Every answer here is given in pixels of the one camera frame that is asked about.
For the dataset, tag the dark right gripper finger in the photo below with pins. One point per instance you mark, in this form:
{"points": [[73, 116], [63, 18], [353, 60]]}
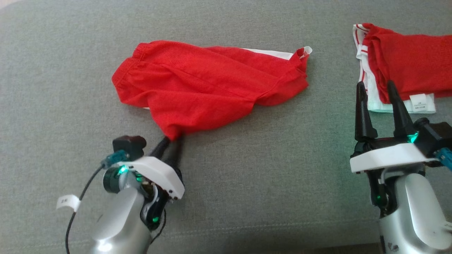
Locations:
{"points": [[363, 116], [400, 116]]}

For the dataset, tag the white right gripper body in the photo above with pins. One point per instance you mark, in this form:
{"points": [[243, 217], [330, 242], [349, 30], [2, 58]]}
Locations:
{"points": [[388, 157]]}

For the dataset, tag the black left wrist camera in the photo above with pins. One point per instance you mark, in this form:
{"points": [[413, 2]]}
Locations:
{"points": [[130, 146]]}

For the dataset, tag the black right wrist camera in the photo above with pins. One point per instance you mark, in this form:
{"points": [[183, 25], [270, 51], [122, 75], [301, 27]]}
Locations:
{"points": [[434, 135]]}

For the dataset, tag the red mesh shorts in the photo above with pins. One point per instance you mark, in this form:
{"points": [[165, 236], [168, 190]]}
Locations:
{"points": [[204, 84]]}

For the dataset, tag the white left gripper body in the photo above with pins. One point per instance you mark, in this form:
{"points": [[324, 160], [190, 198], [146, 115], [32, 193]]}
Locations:
{"points": [[159, 174]]}

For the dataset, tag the red basketball jersey white trim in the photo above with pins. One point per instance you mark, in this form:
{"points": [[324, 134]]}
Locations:
{"points": [[413, 60]]}

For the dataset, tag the grey sofa seat cushion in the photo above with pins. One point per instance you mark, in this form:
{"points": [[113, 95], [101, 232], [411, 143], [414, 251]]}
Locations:
{"points": [[53, 70]]}

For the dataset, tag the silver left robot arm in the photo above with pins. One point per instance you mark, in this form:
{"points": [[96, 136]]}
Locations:
{"points": [[116, 218]]}

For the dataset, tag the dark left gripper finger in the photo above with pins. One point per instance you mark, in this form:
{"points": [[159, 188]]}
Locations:
{"points": [[159, 148], [174, 155]]}

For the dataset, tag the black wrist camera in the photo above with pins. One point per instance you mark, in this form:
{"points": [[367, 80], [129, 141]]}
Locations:
{"points": [[434, 135], [130, 146]]}

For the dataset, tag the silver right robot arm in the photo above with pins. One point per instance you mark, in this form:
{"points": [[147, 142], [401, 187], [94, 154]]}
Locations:
{"points": [[413, 218]]}

